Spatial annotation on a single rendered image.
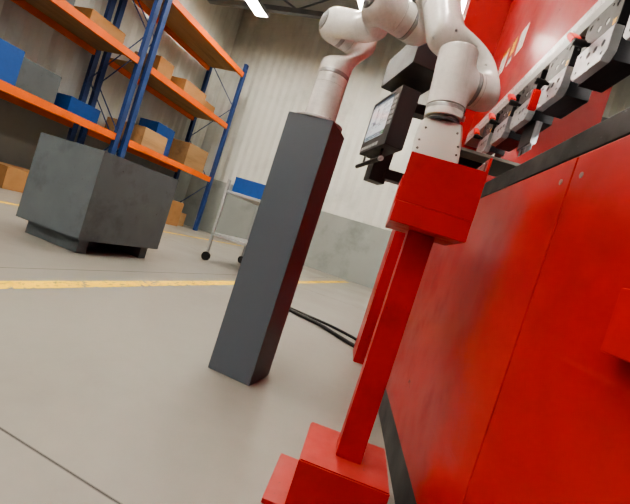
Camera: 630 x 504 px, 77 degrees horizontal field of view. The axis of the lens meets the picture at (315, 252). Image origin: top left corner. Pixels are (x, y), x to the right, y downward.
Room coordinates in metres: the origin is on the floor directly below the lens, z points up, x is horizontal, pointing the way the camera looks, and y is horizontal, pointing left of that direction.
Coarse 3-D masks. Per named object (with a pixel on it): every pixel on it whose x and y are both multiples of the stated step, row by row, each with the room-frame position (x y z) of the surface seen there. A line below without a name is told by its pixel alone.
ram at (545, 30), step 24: (528, 0) 1.82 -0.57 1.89; (552, 0) 1.45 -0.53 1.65; (576, 0) 1.21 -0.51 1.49; (504, 24) 2.18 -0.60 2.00; (552, 24) 1.36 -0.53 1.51; (504, 48) 1.99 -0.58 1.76; (528, 48) 1.56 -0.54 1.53; (504, 72) 1.82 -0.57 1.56; (504, 96) 1.68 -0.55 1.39; (480, 120) 1.99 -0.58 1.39
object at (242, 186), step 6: (240, 180) 4.54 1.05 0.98; (246, 180) 4.52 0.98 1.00; (234, 186) 4.55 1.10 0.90; (240, 186) 4.53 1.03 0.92; (246, 186) 4.51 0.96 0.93; (252, 186) 4.49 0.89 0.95; (258, 186) 4.47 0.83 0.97; (264, 186) 4.45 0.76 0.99; (240, 192) 4.52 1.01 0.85; (246, 192) 4.50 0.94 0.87; (252, 192) 4.48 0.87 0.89; (258, 192) 4.46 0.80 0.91; (258, 198) 4.45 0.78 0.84
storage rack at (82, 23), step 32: (32, 0) 5.34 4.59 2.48; (64, 0) 5.03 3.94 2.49; (160, 0) 6.35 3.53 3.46; (64, 32) 6.03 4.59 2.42; (96, 32) 5.53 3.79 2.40; (96, 64) 6.64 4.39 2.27; (0, 96) 5.48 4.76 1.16; (32, 96) 5.00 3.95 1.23; (96, 96) 6.55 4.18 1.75; (128, 96) 6.31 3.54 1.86; (96, 128) 5.95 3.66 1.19
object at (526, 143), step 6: (528, 126) 1.36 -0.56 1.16; (534, 126) 1.30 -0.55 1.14; (540, 126) 1.30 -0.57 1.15; (528, 132) 1.34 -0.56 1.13; (534, 132) 1.30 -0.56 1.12; (522, 138) 1.38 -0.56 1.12; (528, 138) 1.32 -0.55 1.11; (534, 138) 1.30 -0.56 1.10; (522, 144) 1.36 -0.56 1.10; (528, 144) 1.32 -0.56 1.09; (522, 150) 1.37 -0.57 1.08; (528, 150) 1.31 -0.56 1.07
